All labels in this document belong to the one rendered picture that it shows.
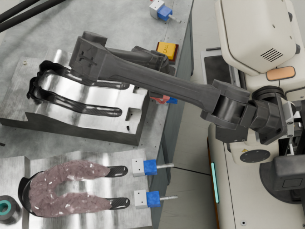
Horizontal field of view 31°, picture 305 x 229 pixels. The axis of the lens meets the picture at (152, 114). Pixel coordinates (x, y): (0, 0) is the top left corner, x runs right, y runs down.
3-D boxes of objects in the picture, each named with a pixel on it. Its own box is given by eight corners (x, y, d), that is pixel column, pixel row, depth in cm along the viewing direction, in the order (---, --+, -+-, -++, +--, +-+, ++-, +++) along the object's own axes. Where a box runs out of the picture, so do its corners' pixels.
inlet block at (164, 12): (184, 22, 208) (184, 13, 203) (176, 31, 206) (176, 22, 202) (158, 7, 213) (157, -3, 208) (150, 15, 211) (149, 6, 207)
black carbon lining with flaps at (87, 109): (131, 83, 188) (128, 68, 180) (120, 123, 181) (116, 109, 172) (38, 71, 194) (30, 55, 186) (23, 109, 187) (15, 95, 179)
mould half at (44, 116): (154, 82, 196) (150, 60, 184) (138, 146, 184) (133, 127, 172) (25, 65, 205) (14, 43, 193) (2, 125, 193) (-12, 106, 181)
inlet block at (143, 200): (177, 192, 171) (176, 185, 167) (179, 207, 169) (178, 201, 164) (135, 196, 172) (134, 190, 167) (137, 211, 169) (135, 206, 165)
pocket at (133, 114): (142, 114, 184) (141, 108, 180) (139, 127, 181) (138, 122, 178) (130, 112, 184) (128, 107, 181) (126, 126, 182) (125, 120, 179)
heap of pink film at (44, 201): (110, 161, 175) (105, 151, 169) (112, 214, 166) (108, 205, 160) (31, 171, 176) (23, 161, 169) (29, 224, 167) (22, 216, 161)
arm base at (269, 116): (288, 132, 136) (279, 92, 142) (263, 126, 132) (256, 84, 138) (265, 146, 142) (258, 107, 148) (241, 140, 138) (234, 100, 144)
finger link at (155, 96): (151, 107, 186) (148, 93, 178) (155, 90, 190) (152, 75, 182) (170, 110, 185) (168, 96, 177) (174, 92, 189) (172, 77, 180)
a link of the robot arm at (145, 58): (82, 79, 130) (96, 36, 128) (63, 71, 132) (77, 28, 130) (157, 83, 169) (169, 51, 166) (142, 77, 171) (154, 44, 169)
